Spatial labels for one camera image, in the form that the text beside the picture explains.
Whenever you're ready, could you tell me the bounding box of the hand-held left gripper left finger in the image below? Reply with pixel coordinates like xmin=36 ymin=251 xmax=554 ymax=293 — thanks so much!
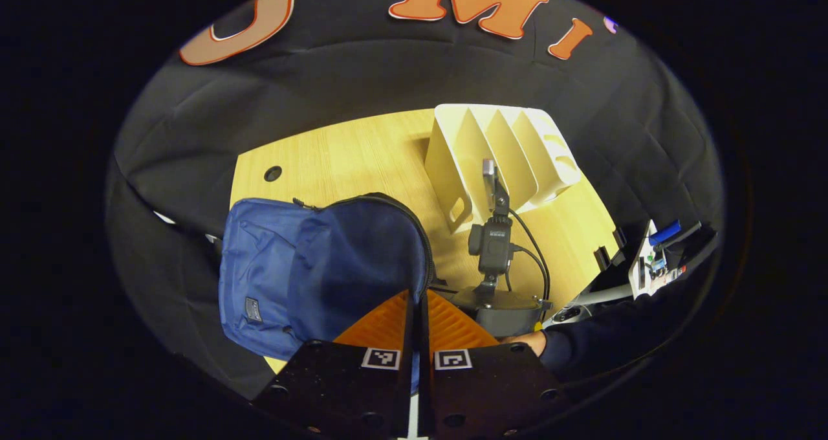
xmin=252 ymin=289 xmax=416 ymax=437

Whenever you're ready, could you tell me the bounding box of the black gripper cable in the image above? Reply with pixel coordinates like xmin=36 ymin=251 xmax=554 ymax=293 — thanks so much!
xmin=508 ymin=208 xmax=552 ymax=302

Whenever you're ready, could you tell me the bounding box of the black backdrop cloth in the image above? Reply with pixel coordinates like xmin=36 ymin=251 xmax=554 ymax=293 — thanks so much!
xmin=107 ymin=0 xmax=725 ymax=402

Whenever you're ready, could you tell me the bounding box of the blue schoolbag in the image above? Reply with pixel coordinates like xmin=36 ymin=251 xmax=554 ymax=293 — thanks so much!
xmin=219 ymin=193 xmax=435 ymax=362

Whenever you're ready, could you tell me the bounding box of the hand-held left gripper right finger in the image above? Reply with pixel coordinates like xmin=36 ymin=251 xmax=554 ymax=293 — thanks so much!
xmin=424 ymin=291 xmax=571 ymax=437

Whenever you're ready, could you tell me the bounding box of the white bookshelf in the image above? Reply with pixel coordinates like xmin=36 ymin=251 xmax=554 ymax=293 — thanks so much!
xmin=424 ymin=104 xmax=583 ymax=235

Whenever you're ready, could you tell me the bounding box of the white electronics board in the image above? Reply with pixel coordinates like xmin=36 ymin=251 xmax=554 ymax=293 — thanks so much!
xmin=627 ymin=219 xmax=688 ymax=298

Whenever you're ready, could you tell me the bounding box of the white metal bar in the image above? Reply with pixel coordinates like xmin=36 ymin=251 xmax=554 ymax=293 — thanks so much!
xmin=543 ymin=283 xmax=638 ymax=327

